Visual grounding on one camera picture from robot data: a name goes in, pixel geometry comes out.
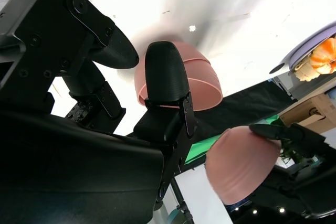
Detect green cloth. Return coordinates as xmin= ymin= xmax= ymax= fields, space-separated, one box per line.
xmin=183 ymin=115 xmax=283 ymax=172

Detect black stand pole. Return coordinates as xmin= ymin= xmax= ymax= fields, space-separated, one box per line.
xmin=170 ymin=176 xmax=195 ymax=224

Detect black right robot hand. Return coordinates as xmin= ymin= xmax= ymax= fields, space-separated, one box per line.
xmin=0 ymin=0 xmax=200 ymax=224

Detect beige food item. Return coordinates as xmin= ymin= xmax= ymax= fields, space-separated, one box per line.
xmin=293 ymin=61 xmax=320 ymax=82

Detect black backdrop cloth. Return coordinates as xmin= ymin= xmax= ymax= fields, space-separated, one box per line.
xmin=125 ymin=79 xmax=297 ymax=141

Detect brown cardboard box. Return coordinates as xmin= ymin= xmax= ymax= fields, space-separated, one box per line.
xmin=278 ymin=94 xmax=336 ymax=135

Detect orange fruit pieces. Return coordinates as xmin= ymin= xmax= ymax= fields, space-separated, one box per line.
xmin=309 ymin=37 xmax=336 ymax=74

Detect black round table grommet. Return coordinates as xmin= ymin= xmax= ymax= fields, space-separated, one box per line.
xmin=269 ymin=62 xmax=288 ymax=74

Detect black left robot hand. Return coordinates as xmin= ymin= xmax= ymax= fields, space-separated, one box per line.
xmin=248 ymin=123 xmax=336 ymax=219

